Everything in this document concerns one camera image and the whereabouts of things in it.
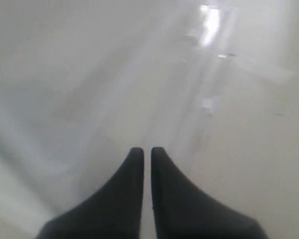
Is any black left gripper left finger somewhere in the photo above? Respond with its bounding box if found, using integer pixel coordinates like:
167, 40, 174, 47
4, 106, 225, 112
38, 147, 144, 239

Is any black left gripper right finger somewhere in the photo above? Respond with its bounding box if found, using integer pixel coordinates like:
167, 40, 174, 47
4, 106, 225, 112
151, 147, 263, 239

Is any white plastic drawer cabinet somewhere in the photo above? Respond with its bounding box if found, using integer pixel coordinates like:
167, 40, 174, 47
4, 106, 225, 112
0, 0, 297, 175

